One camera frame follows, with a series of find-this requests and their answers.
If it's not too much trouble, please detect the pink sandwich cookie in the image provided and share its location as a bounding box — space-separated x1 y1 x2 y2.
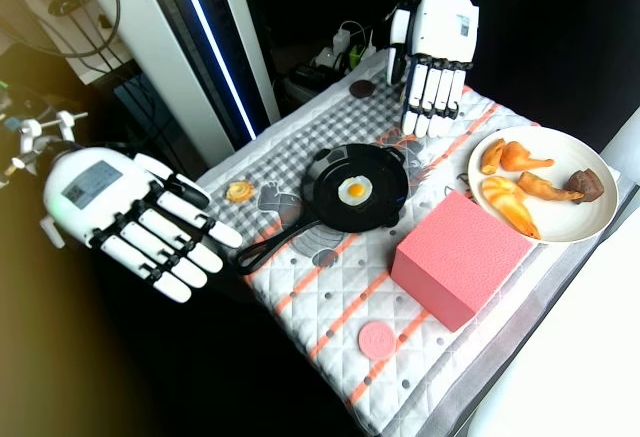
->
357 320 398 361

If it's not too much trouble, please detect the toy shrimp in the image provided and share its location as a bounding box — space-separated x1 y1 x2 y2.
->
480 175 542 241

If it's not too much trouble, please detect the toy fried egg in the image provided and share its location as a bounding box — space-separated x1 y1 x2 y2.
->
337 175 374 207

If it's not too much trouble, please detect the toy chicken drumstick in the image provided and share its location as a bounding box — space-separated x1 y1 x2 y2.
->
500 140 555 172

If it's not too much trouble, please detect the white round plate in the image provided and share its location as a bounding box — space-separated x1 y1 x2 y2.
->
467 125 620 245

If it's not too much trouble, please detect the black frying pan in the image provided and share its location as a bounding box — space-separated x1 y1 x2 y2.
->
234 142 411 277

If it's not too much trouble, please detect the white power strip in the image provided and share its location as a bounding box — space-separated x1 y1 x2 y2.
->
313 46 379 72

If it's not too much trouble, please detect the brown toy meat piece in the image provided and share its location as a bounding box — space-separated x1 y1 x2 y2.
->
564 168 606 203

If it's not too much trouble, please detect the grey quilt with bear print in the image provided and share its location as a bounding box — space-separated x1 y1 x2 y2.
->
182 64 626 437

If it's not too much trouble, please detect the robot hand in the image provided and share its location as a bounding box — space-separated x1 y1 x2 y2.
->
385 0 481 139
39 145 245 304

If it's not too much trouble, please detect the small black device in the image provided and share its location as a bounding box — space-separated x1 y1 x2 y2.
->
48 0 84 18

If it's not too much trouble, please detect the white shelf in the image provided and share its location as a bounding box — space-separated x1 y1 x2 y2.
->
0 0 134 86

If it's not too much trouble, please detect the swirl butter cookie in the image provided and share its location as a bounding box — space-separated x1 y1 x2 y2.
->
224 180 257 204

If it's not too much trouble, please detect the toy fried chicken wing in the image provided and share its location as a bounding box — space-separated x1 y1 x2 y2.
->
517 171 585 204

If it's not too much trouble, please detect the white pillar with blue strip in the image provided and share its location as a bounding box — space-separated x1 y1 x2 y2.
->
69 0 281 156

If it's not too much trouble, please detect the yellow toy fried dumpling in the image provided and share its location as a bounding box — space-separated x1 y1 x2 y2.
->
480 138 506 176

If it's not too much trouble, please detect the black power brick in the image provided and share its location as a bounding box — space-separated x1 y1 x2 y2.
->
289 63 332 90

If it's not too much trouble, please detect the pink foam block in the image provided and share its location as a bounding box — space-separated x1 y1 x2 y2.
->
390 190 535 333

